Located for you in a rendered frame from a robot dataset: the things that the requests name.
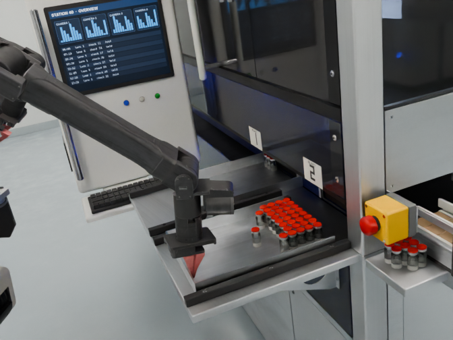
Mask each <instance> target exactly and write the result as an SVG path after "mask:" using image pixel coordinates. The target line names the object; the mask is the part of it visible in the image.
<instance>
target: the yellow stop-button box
mask: <svg viewBox="0 0 453 340"><path fill-rule="evenodd" d="M367 215H371V216H372V217H373V218H374V219H375V220H376V222H377V226H378V231H377V233H376V234H374V235H373V236H375V237H376V238H378V239H379V240H380V241H382V242H384V243H385V244H386V245H390V244H393V243H395V242H398V241H400V240H402V239H406V238H407V237H412V236H415V235H416V204H414V203H412V202H411V201H409V200H407V199H405V198H403V197H401V196H399V195H397V194H395V193H394V192H391V193H389V194H386V195H383V196H380V197H377V198H374V199H371V200H368V201H366V202H365V216H367Z"/></svg>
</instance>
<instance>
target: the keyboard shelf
mask: <svg viewBox="0 0 453 340"><path fill-rule="evenodd" d="M145 179H149V178H148V176H146V177H141V178H138V179H134V180H131V181H126V182H123V183H119V184H116V185H113V186H109V187H105V188H103V191H106V192H107V190H109V189H111V190H112V189H113V188H117V187H120V186H122V187H123V186H124V185H128V184H131V183H132V184H133V183H135V182H139V181H143V180H145ZM143 182H144V181H143ZM88 197H90V196H87V197H84V198H82V200H81V201H82V206H83V209H84V214H85V218H86V222H87V223H91V222H94V221H98V220H101V219H105V218H108V217H112V216H115V215H119V214H122V213H126V212H129V211H132V210H135V209H134V207H133V205H132V203H131V204H126V205H124V206H120V207H117V208H112V209H110V210H106V211H102V212H98V213H96V214H92V212H91V209H90V205H89V201H88Z"/></svg>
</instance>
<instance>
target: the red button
mask: <svg viewBox="0 0 453 340"><path fill-rule="evenodd" d="M359 226H360V228H361V230H362V232H363V233H364V234H365V235H368V236H371V235H374V234H376V233H377V232H378V224H377V222H376V220H375V219H374V218H373V217H372V216H371V215H367V216H365V217H362V218H361V219H360V221H359Z"/></svg>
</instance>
